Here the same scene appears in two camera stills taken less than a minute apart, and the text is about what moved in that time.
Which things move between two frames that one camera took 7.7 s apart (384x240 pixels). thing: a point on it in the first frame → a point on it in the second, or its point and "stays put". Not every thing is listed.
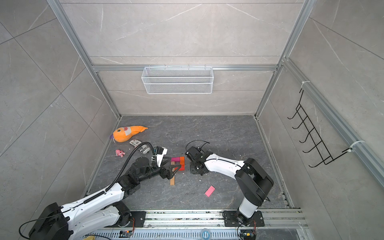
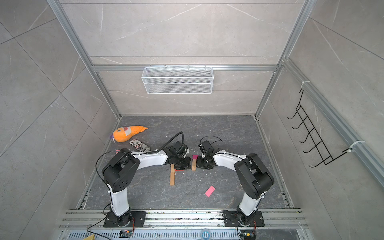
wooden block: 172,181 stays put
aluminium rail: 214,219 stays put
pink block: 210,191 stays put
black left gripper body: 153,171 → 183,163
